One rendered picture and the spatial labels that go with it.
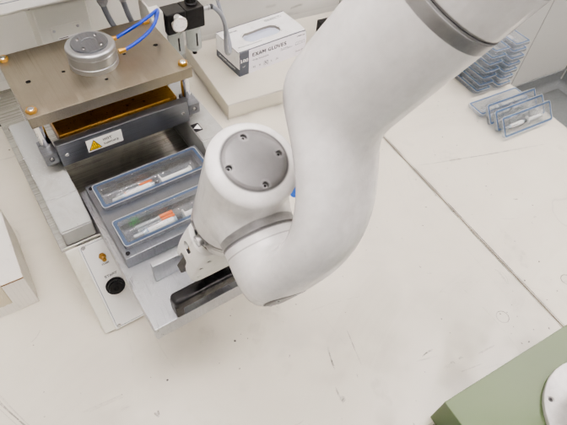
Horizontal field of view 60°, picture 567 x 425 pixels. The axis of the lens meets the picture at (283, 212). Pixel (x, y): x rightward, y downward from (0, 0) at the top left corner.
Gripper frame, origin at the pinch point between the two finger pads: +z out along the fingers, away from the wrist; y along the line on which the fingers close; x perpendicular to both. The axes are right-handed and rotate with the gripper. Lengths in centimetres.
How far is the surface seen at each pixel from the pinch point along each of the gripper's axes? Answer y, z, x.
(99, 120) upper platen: -3.4, 6.1, 30.5
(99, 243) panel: -11.6, 15.3, 14.2
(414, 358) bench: 28.5, 16.7, -30.6
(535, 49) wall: 215, 88, 39
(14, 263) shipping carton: -25.3, 25.7, 20.5
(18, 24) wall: -4, 37, 80
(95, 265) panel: -13.6, 17.8, 11.6
